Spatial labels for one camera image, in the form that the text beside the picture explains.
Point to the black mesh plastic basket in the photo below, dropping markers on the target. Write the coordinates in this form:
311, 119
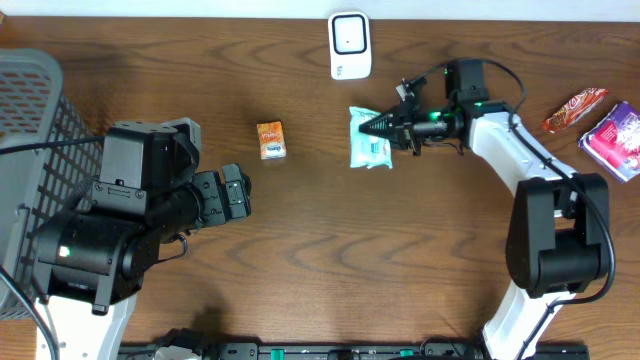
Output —
35, 183

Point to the purple snack packet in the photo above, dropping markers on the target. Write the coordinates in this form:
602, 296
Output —
614, 142

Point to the teal snack wrapper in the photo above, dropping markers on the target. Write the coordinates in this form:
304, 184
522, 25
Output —
366, 150

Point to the white barcode scanner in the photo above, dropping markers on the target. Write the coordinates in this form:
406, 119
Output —
349, 45

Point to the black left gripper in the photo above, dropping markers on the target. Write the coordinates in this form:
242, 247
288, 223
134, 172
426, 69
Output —
212, 198

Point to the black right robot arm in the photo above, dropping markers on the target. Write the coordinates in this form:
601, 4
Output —
559, 250

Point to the orange small snack box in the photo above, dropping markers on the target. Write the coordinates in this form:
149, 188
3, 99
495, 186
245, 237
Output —
271, 139

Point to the red orange chocolate bar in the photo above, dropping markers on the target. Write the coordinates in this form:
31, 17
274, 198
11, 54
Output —
574, 109

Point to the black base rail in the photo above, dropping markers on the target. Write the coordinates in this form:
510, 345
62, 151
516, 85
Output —
438, 349

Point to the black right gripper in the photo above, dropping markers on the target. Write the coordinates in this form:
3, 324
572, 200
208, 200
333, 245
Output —
396, 126

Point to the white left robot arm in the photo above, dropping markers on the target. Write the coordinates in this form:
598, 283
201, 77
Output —
92, 254

